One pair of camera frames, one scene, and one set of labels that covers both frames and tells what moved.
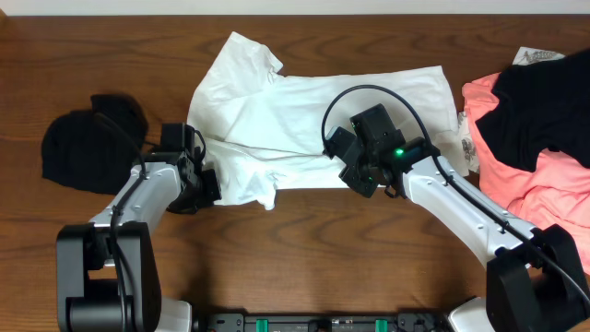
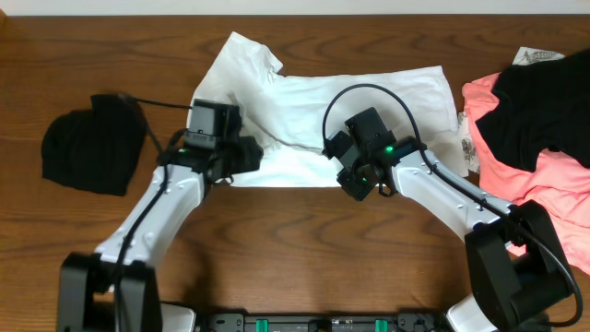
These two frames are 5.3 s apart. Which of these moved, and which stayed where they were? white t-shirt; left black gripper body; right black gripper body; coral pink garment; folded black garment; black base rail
Moved: white t-shirt; left black gripper body
Stayed: coral pink garment; folded black garment; black base rail; right black gripper body
